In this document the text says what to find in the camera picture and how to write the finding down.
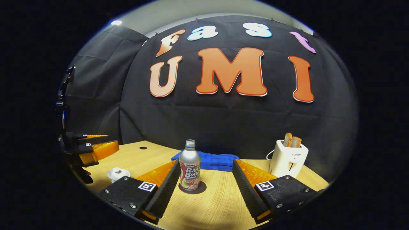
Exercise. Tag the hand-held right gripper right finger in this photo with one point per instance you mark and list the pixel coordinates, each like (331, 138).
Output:
(247, 190)

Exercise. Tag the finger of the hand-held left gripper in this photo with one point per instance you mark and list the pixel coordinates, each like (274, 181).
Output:
(89, 136)
(102, 150)

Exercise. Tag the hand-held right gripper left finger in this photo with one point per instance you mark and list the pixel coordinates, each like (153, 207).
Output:
(166, 190)

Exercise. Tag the round brown coaster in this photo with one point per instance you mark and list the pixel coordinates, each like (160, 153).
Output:
(202, 188)

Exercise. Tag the silver water bottle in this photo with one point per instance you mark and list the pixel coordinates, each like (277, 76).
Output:
(189, 159)

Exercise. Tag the blue towel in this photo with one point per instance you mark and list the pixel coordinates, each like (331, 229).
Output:
(217, 161)

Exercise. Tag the white toaster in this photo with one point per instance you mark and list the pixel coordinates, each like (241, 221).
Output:
(287, 161)

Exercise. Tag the toasted bread slice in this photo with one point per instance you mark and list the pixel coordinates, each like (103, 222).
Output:
(296, 142)
(287, 140)

